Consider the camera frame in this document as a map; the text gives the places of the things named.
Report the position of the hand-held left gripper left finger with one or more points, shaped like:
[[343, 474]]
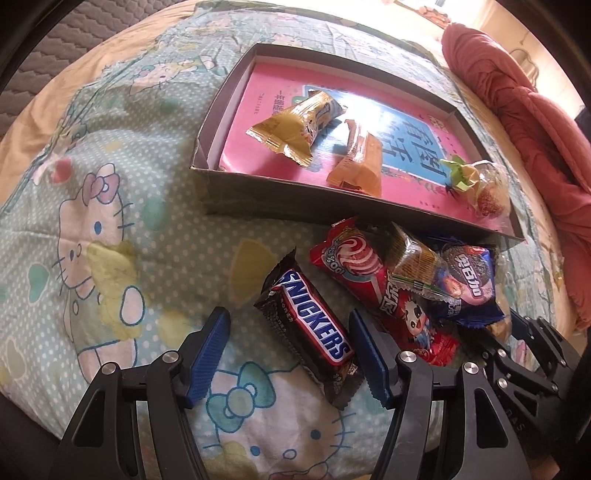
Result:
[[207, 364]]

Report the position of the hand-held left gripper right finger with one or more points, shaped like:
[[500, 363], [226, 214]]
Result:
[[371, 364]]

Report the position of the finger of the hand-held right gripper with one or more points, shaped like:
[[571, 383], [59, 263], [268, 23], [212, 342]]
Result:
[[549, 350], [508, 374]]

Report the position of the brown chocolate bar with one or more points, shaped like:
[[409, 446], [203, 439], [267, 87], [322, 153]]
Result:
[[304, 327]]

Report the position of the blue cookie packet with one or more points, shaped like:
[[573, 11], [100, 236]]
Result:
[[471, 286]]

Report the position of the red snack packet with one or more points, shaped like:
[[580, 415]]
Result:
[[355, 258]]

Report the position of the clear packet with brown cake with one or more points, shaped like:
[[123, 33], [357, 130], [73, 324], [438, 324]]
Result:
[[415, 258]]

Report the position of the clear packet with reddish snack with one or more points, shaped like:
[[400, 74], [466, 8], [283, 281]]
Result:
[[487, 196]]

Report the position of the green yellow candy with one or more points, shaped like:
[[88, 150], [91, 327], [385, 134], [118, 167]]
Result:
[[455, 173]]

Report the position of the orange snack packet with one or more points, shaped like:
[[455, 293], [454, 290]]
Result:
[[362, 161]]

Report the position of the yellow snack packet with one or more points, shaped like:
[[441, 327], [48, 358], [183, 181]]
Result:
[[286, 129]]

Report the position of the shallow cardboard box pink bottom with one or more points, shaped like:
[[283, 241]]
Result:
[[268, 81]]

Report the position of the cartoon cat printed blanket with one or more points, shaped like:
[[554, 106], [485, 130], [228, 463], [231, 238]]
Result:
[[115, 184]]

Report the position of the red quilt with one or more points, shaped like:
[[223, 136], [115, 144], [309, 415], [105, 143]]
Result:
[[531, 115]]

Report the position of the grey quilted headboard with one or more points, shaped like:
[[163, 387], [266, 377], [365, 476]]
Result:
[[69, 37]]

